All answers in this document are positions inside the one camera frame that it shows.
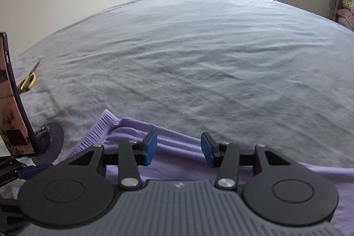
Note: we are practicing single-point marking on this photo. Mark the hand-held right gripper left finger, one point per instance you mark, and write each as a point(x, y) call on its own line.
point(151, 147)

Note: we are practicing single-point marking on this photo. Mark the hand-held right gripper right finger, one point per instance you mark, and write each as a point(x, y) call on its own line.
point(207, 149)

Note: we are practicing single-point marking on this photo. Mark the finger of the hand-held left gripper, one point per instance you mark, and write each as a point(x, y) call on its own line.
point(11, 219)
point(33, 171)

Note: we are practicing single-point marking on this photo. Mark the purple sweater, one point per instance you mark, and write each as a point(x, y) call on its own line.
point(177, 147)

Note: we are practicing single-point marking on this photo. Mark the round dark phone stand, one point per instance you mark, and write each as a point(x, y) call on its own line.
point(55, 142)

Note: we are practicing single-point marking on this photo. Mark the smartphone with lit screen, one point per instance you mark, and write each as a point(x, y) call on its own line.
point(11, 114)

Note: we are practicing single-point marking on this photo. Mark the green patterned cushion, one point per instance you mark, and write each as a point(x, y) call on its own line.
point(348, 3)

